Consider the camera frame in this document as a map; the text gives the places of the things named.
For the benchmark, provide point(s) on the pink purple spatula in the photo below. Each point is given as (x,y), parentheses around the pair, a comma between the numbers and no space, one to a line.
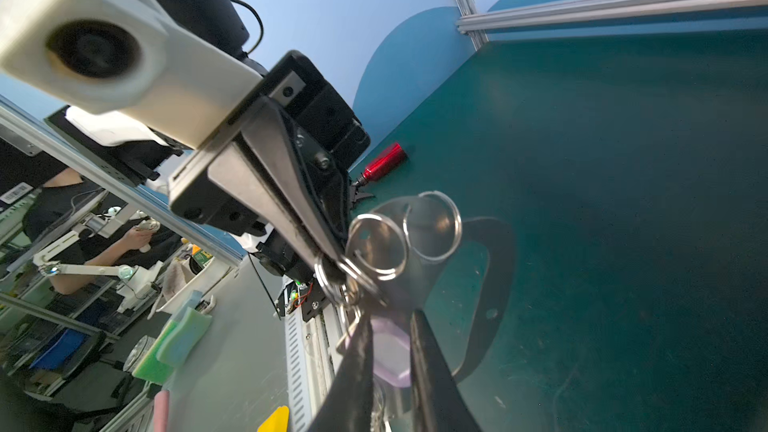
(161,411)

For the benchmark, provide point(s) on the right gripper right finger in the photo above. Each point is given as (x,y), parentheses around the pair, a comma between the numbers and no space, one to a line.
(437,404)

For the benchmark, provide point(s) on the aluminium mounting rail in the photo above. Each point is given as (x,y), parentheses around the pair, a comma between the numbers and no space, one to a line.
(322,333)

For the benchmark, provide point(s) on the person at desk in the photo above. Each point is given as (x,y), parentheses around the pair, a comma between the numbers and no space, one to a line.
(131,244)

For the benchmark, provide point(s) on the white slotted cable duct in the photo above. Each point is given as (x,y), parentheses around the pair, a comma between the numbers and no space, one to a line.
(298,383)

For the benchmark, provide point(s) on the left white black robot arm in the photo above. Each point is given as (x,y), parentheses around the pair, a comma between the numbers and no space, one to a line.
(268,148)

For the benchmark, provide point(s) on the white tray with cloth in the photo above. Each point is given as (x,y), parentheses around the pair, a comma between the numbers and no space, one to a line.
(191,270)

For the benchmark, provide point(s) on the left side frame bar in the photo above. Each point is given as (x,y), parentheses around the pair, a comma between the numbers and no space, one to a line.
(36,132)

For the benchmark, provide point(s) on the left green circuit board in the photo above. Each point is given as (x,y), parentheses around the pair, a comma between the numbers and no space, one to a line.
(303,299)

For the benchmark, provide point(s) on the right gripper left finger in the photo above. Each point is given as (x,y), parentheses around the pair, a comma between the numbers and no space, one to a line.
(349,403)

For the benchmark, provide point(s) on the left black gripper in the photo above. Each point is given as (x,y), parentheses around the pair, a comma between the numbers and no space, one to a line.
(281,158)

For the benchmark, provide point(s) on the red cylindrical bottle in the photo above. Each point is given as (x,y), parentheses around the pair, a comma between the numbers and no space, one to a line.
(387,161)

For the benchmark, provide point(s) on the yellow toy shovel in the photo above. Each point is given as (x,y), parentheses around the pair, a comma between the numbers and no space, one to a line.
(278,421)

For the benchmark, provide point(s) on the back aluminium frame bar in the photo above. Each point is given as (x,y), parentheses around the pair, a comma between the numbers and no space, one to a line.
(587,11)

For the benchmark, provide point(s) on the green blue sponge stack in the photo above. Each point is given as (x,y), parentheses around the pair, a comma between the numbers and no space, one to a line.
(170,350)

